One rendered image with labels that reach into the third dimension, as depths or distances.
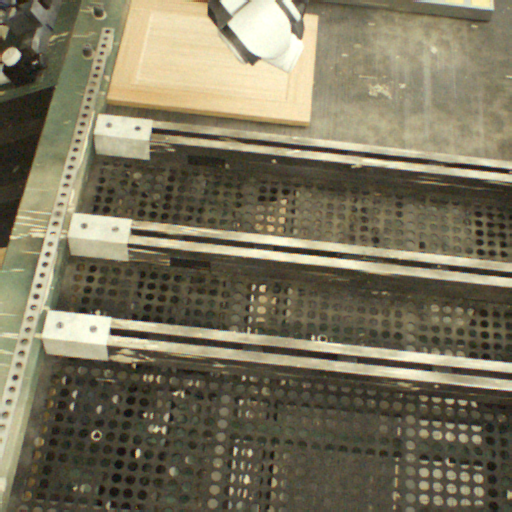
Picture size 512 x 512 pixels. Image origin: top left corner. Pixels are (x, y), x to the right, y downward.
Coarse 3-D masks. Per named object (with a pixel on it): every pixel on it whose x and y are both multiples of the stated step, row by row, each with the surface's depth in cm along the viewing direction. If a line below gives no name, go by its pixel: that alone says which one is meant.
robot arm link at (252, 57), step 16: (256, 0) 150; (272, 0) 149; (240, 16) 150; (256, 16) 149; (272, 16) 149; (240, 32) 149; (256, 32) 150; (272, 32) 150; (288, 32) 152; (240, 48) 150; (256, 48) 151; (272, 48) 153; (288, 48) 159
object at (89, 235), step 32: (96, 224) 184; (128, 224) 185; (160, 224) 185; (96, 256) 188; (128, 256) 187; (160, 256) 185; (192, 256) 184; (224, 256) 183; (256, 256) 183; (288, 256) 183; (320, 256) 186; (352, 256) 185; (384, 256) 185; (416, 256) 185; (448, 256) 186; (384, 288) 188; (416, 288) 187; (448, 288) 185; (480, 288) 184
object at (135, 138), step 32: (96, 128) 198; (128, 128) 199; (160, 128) 200; (192, 128) 200; (160, 160) 203; (192, 160) 202; (224, 160) 201; (256, 160) 200; (288, 160) 199; (320, 160) 198; (352, 160) 198; (384, 160) 199; (416, 160) 201; (448, 160) 200; (480, 160) 201; (448, 192) 203; (480, 192) 202
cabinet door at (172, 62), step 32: (160, 0) 230; (128, 32) 223; (160, 32) 224; (192, 32) 225; (128, 64) 217; (160, 64) 218; (192, 64) 219; (224, 64) 219; (256, 64) 220; (128, 96) 211; (160, 96) 212; (192, 96) 213; (224, 96) 213; (256, 96) 214; (288, 96) 215
